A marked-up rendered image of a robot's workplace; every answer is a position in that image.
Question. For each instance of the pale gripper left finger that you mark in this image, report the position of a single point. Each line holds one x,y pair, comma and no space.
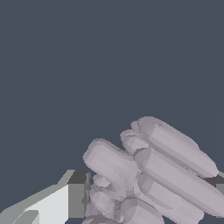
52,201

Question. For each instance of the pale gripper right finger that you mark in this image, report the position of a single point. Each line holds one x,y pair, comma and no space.
219,182

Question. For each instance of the pale mauve lumpy object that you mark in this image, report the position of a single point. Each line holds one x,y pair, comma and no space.
163,172

